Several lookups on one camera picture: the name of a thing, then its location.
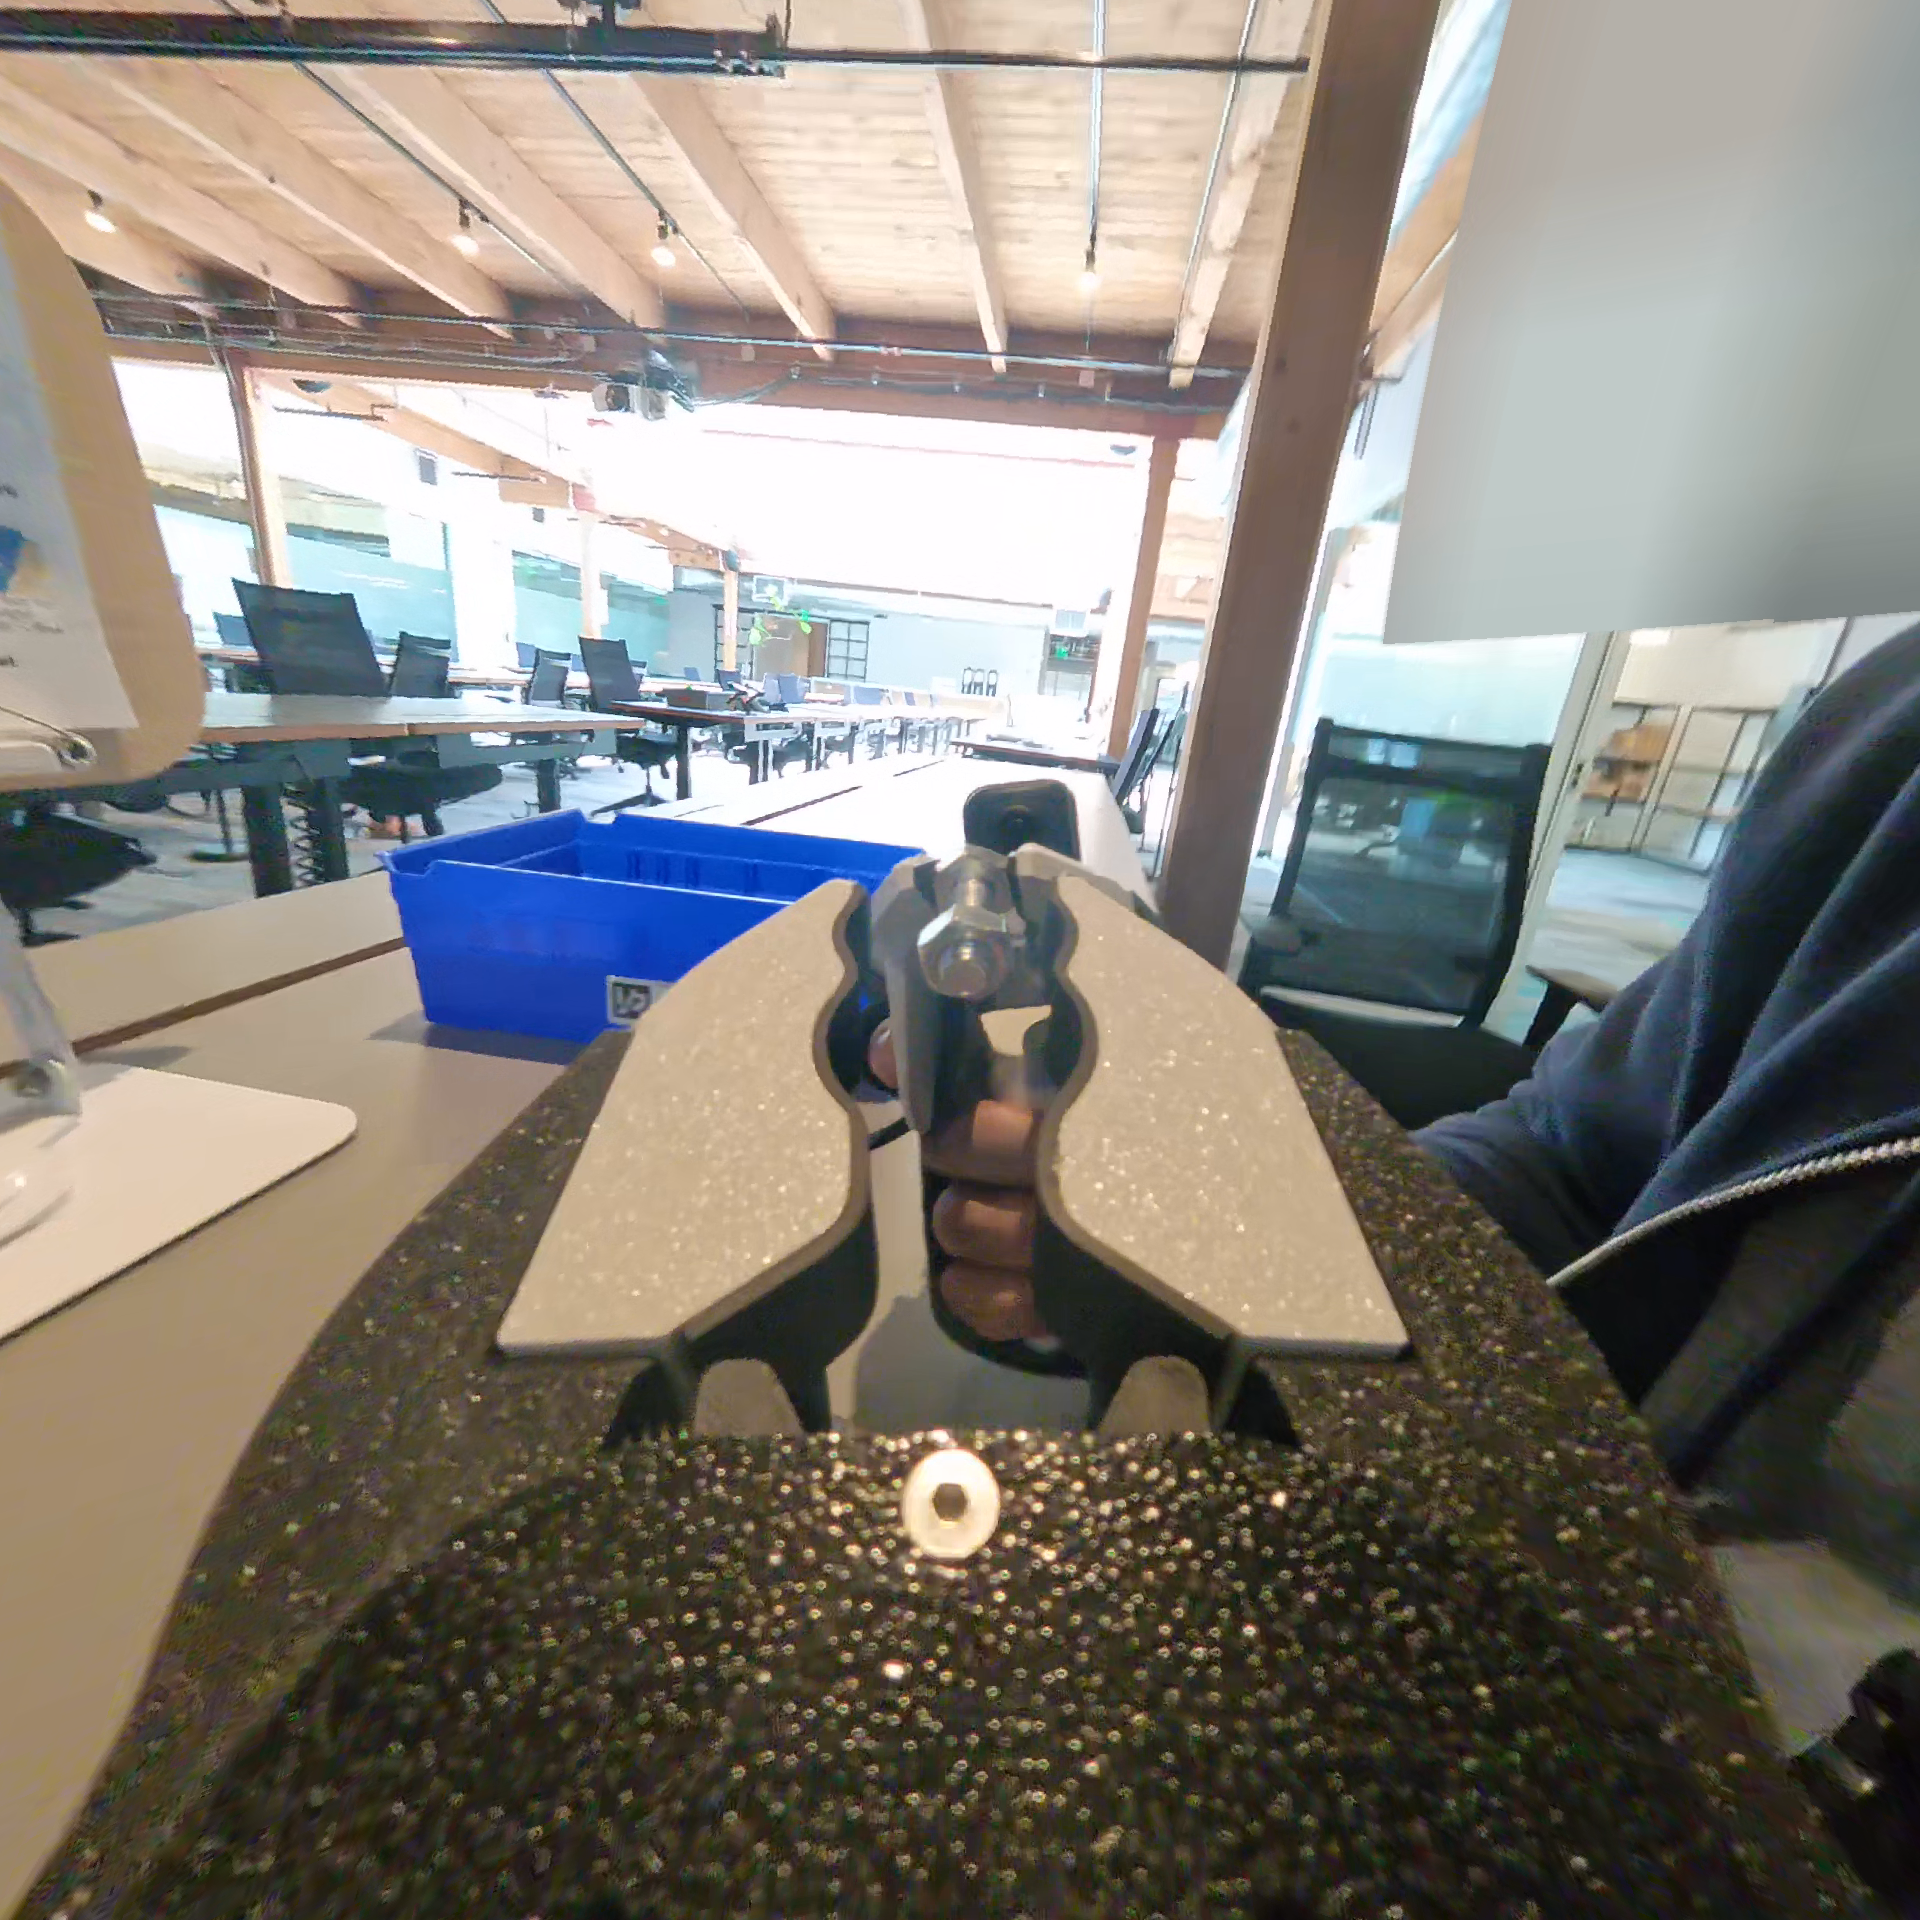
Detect wooden sign board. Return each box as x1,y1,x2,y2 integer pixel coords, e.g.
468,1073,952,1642
0,188,209,784

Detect person's dark jacket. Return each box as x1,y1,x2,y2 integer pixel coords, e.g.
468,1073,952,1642
1543,625,1920,1548

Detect steel hex nut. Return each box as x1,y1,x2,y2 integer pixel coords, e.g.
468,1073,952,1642
915,898,1039,1011

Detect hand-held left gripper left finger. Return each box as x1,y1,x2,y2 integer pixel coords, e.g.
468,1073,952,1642
495,881,881,1434

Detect blue plastic bin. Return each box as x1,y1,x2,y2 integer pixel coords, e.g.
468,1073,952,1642
379,812,923,1044

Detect person's right hand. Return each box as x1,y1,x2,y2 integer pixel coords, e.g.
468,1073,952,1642
869,1019,1052,1342

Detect thin wooden post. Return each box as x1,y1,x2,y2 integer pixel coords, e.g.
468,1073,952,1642
1102,435,1181,766

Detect grey stand pole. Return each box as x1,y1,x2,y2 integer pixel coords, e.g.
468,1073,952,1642
0,930,81,1132

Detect steel hex bolt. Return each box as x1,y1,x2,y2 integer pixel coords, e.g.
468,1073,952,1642
934,846,1025,1002

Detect black office chair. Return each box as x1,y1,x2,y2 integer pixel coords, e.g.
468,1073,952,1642
1241,715,1554,1041

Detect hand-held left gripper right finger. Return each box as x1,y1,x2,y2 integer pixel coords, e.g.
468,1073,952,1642
1036,873,1413,1434

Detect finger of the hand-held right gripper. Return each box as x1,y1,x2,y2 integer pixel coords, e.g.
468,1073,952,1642
1012,846,1167,930
872,850,981,1137

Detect wooden support post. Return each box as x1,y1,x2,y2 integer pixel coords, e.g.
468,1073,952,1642
1162,0,1443,970

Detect row of office desks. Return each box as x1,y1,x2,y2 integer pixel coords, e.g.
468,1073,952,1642
0,579,1118,902

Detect printed instruction sheet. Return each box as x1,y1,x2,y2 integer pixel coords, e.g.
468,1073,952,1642
0,247,137,736

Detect metal storage shelf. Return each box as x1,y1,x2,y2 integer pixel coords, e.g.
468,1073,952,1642
1567,698,1824,873

